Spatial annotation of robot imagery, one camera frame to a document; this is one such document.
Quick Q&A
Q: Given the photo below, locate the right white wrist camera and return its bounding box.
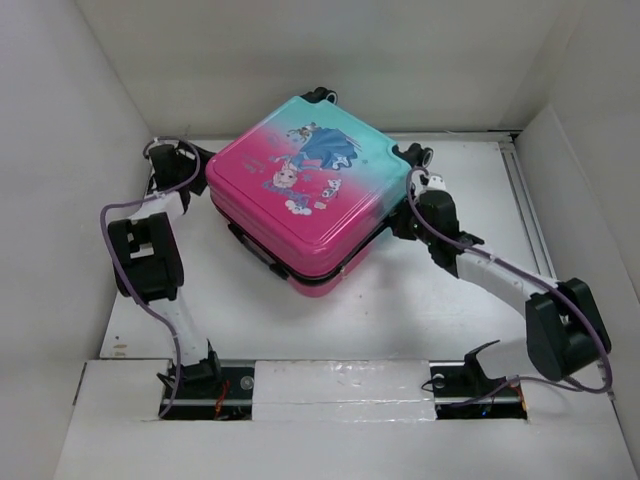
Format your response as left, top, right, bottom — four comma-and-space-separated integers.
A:
418, 173, 447, 195

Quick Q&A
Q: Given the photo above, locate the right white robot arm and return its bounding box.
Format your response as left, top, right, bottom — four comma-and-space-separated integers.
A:
394, 189, 613, 393

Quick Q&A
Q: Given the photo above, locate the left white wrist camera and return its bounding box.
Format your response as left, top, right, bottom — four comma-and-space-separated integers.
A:
142, 136, 175, 158

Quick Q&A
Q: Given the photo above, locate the teal pink suitcase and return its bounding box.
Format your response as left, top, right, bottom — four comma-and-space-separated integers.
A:
205, 87, 433, 298

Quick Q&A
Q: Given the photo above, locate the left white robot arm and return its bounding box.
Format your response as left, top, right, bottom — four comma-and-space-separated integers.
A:
101, 137, 223, 397

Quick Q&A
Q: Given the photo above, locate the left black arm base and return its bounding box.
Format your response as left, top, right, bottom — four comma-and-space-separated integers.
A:
159, 362, 255, 422

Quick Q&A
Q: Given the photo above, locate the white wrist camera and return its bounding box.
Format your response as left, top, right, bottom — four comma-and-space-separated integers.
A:
418, 173, 447, 195
142, 136, 175, 158

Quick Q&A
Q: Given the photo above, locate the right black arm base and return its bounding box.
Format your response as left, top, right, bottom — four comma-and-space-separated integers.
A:
421, 340, 528, 420

